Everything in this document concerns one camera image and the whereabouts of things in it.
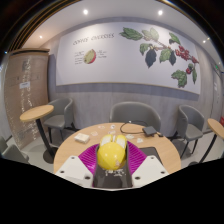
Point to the tall round wooden side table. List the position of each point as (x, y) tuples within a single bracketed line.
[(216, 126), (36, 113)]

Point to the wooden panel cabinet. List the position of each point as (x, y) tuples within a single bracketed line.
[(23, 93)]

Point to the grey armchair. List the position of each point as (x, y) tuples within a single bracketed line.
[(60, 116), (191, 125), (135, 113), (15, 154)]

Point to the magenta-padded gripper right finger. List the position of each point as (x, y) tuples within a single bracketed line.
[(148, 166)]

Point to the ceiling spot lights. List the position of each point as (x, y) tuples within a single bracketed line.
[(85, 11)]

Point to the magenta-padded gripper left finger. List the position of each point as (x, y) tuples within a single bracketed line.
[(75, 166)]

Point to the small white box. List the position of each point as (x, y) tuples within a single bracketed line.
[(82, 137)]

